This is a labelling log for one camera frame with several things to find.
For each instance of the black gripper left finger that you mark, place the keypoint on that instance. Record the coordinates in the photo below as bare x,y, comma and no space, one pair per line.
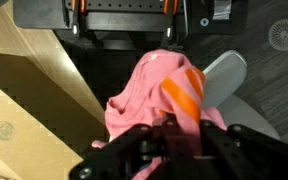
169,133

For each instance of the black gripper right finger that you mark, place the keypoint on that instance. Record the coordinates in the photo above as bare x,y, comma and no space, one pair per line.
214,136

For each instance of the pink cloth with orange print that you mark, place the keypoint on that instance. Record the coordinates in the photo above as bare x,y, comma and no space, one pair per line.
140,93

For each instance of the grey mesh back office chair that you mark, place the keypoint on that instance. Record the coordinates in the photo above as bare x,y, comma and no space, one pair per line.
225,76

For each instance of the brown cardboard box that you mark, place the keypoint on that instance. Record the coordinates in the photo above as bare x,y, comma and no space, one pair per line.
24,140

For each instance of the orange black bar clamp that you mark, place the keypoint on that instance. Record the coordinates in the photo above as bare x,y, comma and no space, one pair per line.
168,26
74,23

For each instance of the round floor grate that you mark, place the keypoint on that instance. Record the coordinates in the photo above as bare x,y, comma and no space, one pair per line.
284,34

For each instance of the grey tape piece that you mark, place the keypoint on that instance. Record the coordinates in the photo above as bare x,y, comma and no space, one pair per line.
222,8

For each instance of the black perforated mounting table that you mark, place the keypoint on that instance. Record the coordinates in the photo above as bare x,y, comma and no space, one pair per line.
127,6

